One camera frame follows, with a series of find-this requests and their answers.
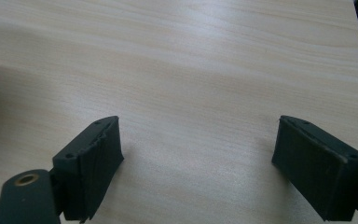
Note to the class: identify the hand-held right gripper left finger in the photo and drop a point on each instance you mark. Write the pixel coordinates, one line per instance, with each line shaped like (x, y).
(88, 165)

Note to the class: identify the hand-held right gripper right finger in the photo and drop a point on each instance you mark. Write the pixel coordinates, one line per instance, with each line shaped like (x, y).
(320, 168)

